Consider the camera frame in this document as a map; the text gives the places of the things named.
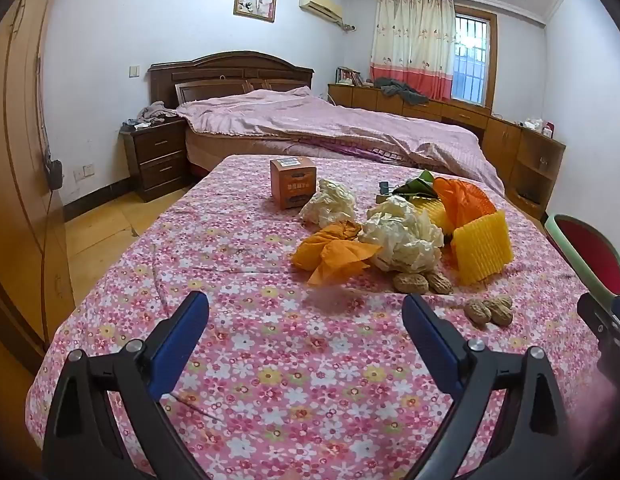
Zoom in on orange cardboard box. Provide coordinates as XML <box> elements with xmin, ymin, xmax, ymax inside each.
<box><xmin>270</xmin><ymin>156</ymin><xmax>318</xmax><ymax>209</ymax></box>

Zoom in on dark wooden nightstand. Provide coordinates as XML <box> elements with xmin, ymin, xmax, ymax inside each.
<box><xmin>120</xmin><ymin>119</ymin><xmax>191</xmax><ymax>203</ymax></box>

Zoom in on black adapter cable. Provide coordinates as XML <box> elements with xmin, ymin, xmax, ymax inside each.
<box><xmin>37</xmin><ymin>187</ymin><xmax>57</xmax><ymax>341</ymax></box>

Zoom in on red bin with green rim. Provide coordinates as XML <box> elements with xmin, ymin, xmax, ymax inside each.
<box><xmin>546</xmin><ymin>213</ymin><xmax>620</xmax><ymax>306</ymax></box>

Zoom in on wall air conditioner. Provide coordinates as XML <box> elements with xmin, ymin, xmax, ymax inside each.
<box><xmin>299</xmin><ymin>0</ymin><xmax>345</xmax><ymax>26</ymax></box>

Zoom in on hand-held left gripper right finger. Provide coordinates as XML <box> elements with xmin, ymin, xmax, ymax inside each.
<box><xmin>401</xmin><ymin>292</ymin><xmax>590</xmax><ymax>480</ymax></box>

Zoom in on long wooden cabinet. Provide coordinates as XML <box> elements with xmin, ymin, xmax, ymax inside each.
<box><xmin>328</xmin><ymin>82</ymin><xmax>523</xmax><ymax>181</ymax></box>

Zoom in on orange mesh bag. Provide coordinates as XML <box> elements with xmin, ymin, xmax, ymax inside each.
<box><xmin>432</xmin><ymin>176</ymin><xmax>498</xmax><ymax>233</ymax></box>

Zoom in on large crumpled white paper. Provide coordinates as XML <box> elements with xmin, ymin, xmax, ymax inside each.
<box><xmin>362</xmin><ymin>196</ymin><xmax>445</xmax><ymax>273</ymax></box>

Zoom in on wooden wardrobe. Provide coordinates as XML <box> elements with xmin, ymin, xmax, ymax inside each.
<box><xmin>0</xmin><ymin>0</ymin><xmax>76</xmax><ymax>356</ymax></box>

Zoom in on floral curtain with red hem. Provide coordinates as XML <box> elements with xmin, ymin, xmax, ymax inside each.
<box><xmin>370</xmin><ymin>0</ymin><xmax>457</xmax><ymax>102</ymax></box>

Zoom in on dark wooden bed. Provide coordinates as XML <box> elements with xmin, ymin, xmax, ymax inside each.
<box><xmin>148</xmin><ymin>51</ymin><xmax>505</xmax><ymax>196</ymax></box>

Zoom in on barred window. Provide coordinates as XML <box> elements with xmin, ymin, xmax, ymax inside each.
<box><xmin>451</xmin><ymin>5</ymin><xmax>498</xmax><ymax>108</ymax></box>

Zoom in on grey clothes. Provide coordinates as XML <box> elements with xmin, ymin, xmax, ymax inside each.
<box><xmin>372</xmin><ymin>77</ymin><xmax>431</xmax><ymax>106</ymax></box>

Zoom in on pile of clothes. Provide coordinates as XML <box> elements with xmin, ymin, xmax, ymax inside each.
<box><xmin>135</xmin><ymin>101</ymin><xmax>179</xmax><ymax>126</ymax></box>

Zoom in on small crumpled white paper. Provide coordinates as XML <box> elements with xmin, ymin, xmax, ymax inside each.
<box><xmin>299</xmin><ymin>178</ymin><xmax>358</xmax><ymax>229</ymax></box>

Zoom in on green cardboard box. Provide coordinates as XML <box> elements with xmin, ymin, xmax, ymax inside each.
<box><xmin>392</xmin><ymin>170</ymin><xmax>441</xmax><ymax>201</ymax></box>

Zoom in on yellow foam net sleeve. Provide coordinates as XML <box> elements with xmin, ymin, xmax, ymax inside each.
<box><xmin>412</xmin><ymin>197</ymin><xmax>448</xmax><ymax>233</ymax></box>
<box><xmin>450</xmin><ymin>210</ymin><xmax>514</xmax><ymax>286</ymax></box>

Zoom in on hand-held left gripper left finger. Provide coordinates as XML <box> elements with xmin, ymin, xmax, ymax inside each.
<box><xmin>42</xmin><ymin>290</ymin><xmax>211</xmax><ymax>480</ymax></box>

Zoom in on pink floral bed sheet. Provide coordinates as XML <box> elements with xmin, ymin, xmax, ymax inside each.
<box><xmin>27</xmin><ymin>154</ymin><xmax>620</xmax><ymax>480</ymax></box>

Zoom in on pink quilt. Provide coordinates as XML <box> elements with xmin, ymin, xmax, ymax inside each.
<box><xmin>176</xmin><ymin>86</ymin><xmax>505</xmax><ymax>196</ymax></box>

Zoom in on wooden corner shelf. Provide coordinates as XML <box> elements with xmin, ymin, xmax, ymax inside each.
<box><xmin>507</xmin><ymin>127</ymin><xmax>566</xmax><ymax>221</ymax></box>

